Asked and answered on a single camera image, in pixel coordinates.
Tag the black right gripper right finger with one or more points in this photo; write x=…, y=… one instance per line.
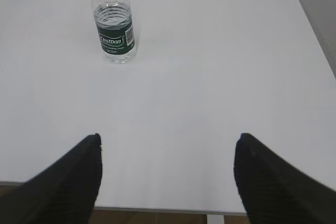
x=274, y=191

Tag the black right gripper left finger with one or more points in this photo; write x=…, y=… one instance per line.
x=65, y=192

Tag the white table leg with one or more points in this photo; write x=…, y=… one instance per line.
x=215, y=219

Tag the clear green-label water bottle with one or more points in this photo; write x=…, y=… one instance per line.
x=114, y=23

